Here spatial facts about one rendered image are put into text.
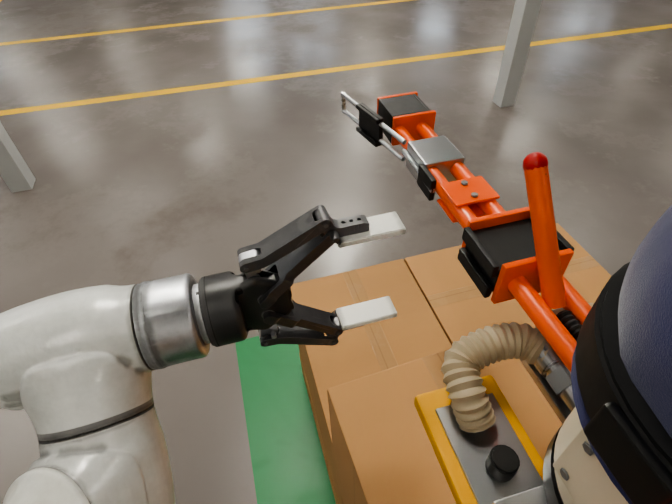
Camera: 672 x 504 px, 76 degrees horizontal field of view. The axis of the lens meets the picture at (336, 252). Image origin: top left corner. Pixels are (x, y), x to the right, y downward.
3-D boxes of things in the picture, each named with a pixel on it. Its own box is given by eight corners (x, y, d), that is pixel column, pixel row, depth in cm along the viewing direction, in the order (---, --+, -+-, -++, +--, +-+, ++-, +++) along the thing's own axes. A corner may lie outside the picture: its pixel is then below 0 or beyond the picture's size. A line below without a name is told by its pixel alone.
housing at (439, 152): (462, 182, 65) (467, 157, 62) (420, 191, 64) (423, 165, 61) (442, 159, 70) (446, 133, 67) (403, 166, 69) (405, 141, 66)
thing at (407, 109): (433, 139, 74) (436, 111, 71) (392, 146, 73) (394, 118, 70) (414, 117, 80) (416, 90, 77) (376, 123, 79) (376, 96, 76)
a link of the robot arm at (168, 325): (162, 318, 51) (213, 306, 52) (161, 387, 44) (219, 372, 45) (134, 264, 44) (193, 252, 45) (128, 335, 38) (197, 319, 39)
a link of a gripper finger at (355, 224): (316, 232, 43) (314, 208, 41) (364, 222, 44) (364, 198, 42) (319, 242, 42) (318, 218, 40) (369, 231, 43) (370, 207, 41)
